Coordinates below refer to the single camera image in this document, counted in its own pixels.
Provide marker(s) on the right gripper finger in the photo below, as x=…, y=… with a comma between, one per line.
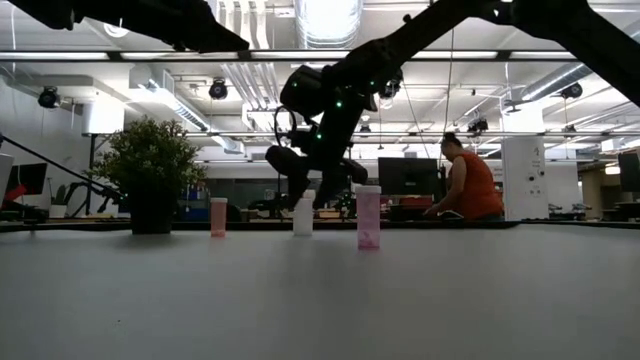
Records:
x=330, y=187
x=299, y=185

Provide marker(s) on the white opaque pill bottle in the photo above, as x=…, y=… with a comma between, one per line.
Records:
x=303, y=222

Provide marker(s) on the tall pink pill bottle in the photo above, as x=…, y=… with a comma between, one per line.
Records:
x=368, y=220

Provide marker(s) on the small orange pill bottle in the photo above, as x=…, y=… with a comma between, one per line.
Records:
x=218, y=220

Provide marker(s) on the black background robot arm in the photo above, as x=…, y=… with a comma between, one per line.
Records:
x=50, y=162

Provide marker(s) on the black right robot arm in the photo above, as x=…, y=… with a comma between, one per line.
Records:
x=425, y=30

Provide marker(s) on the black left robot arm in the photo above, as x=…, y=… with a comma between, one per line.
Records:
x=165, y=22

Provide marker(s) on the black monitor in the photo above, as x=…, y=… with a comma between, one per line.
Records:
x=630, y=172
x=407, y=175
x=32, y=175

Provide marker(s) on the black ceiling spotlight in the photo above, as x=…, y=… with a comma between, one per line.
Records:
x=479, y=125
x=218, y=90
x=48, y=97
x=571, y=90

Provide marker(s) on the person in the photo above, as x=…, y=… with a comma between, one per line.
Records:
x=475, y=185

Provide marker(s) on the green potted plant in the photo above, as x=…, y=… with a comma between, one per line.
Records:
x=150, y=160

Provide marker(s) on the white pillar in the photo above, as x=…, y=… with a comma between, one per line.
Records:
x=522, y=175

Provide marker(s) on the overhead light bar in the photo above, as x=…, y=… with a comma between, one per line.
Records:
x=150, y=55

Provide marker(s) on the white panel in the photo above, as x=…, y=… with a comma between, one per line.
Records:
x=6, y=180

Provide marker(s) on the silver ventilation duct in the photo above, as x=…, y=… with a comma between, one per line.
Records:
x=325, y=25

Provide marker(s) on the white rectangular air duct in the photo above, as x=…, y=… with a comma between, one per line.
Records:
x=165, y=95

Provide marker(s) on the black aluminium rig frame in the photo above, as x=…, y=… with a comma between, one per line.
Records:
x=75, y=226

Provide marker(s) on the grey round air duct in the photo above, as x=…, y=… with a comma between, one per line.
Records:
x=565, y=77

